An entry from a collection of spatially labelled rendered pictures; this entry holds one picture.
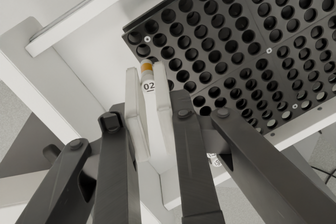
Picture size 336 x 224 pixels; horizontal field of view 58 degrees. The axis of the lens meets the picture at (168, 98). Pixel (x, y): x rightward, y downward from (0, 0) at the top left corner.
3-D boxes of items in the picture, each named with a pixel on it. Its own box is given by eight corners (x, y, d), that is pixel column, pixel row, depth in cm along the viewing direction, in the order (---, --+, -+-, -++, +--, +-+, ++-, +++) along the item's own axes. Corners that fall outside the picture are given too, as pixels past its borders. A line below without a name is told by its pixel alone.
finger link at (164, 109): (156, 110, 15) (171, 107, 15) (152, 62, 21) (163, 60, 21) (167, 157, 16) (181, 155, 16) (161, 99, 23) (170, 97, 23)
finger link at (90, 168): (135, 174, 15) (75, 187, 15) (134, 121, 19) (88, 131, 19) (128, 149, 14) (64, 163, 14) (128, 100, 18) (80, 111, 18)
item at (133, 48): (209, 161, 35) (210, 164, 35) (121, 35, 28) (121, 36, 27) (223, 153, 35) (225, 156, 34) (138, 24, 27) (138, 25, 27)
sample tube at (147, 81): (155, 69, 26) (159, 92, 22) (140, 72, 26) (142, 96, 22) (152, 56, 25) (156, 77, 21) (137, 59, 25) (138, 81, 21)
